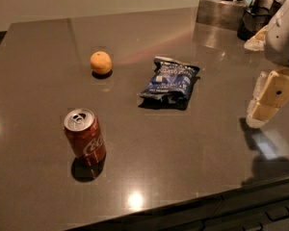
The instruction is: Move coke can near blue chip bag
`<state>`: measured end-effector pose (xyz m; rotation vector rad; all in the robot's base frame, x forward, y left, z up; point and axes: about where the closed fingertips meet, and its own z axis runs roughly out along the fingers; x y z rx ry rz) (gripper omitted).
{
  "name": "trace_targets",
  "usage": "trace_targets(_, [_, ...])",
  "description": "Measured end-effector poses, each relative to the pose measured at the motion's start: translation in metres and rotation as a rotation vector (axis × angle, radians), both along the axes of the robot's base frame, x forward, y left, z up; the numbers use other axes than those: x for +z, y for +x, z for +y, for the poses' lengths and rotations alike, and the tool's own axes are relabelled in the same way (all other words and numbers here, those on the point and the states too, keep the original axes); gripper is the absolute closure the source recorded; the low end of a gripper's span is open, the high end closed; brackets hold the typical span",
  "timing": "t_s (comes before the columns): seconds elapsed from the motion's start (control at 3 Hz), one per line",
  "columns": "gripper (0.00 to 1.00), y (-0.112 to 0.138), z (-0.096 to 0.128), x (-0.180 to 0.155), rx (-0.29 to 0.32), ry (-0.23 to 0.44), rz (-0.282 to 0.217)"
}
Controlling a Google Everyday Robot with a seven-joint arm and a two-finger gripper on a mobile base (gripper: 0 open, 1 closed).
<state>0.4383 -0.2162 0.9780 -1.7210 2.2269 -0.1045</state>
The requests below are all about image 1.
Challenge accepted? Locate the blue chip bag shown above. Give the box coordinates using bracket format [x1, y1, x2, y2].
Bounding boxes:
[139, 57, 200, 105]

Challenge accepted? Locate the metal snack dispenser base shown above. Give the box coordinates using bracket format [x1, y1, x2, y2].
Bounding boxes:
[196, 0, 246, 31]

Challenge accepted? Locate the black wire mesh basket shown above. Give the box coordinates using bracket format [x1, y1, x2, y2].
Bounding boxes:
[237, 6, 271, 40]

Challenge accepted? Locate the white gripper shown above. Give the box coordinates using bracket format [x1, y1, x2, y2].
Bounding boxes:
[246, 0, 289, 128]

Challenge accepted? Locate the orange fruit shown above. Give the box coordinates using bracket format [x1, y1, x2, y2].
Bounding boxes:
[90, 51, 113, 75]

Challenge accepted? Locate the red coke can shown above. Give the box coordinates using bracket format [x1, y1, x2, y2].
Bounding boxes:
[64, 109, 106, 167]

